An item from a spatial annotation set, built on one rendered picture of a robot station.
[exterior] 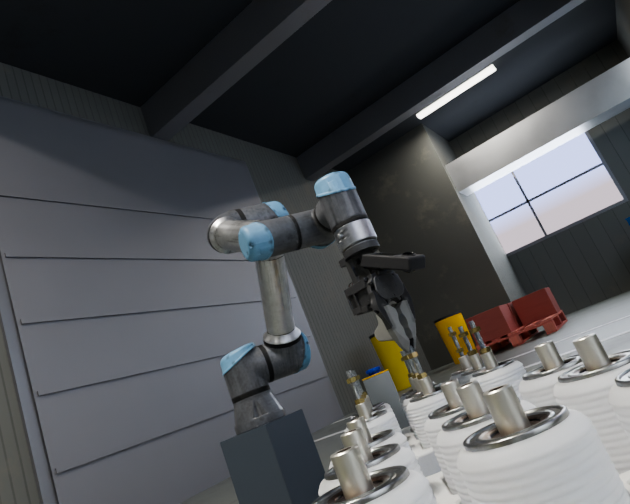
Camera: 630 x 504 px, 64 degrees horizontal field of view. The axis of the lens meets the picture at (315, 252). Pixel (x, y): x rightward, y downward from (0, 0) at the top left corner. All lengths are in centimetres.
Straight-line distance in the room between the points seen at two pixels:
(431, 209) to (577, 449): 773
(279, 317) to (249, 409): 27
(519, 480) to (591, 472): 4
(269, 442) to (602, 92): 721
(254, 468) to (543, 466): 119
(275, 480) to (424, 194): 696
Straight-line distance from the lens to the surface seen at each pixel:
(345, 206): 96
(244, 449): 150
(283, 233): 100
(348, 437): 50
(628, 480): 48
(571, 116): 802
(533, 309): 645
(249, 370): 151
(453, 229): 792
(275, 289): 146
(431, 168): 814
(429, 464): 87
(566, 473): 37
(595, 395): 51
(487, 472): 37
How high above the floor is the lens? 32
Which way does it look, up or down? 14 degrees up
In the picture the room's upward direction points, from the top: 22 degrees counter-clockwise
